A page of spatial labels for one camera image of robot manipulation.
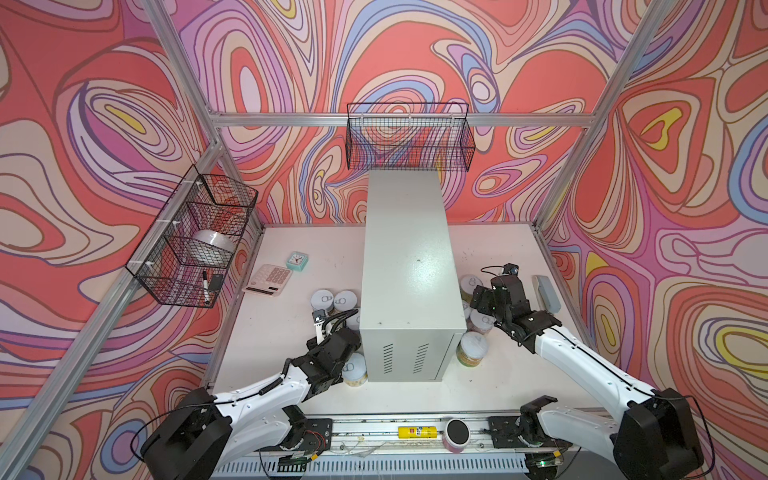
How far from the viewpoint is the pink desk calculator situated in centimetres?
100

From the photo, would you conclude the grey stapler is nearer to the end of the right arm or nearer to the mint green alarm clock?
the end of the right arm

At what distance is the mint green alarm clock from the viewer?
3.50 feet

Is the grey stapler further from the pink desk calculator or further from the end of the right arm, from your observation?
the pink desk calculator

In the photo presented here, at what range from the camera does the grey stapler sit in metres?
0.93

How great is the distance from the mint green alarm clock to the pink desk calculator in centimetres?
2

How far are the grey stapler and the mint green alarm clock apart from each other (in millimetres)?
828
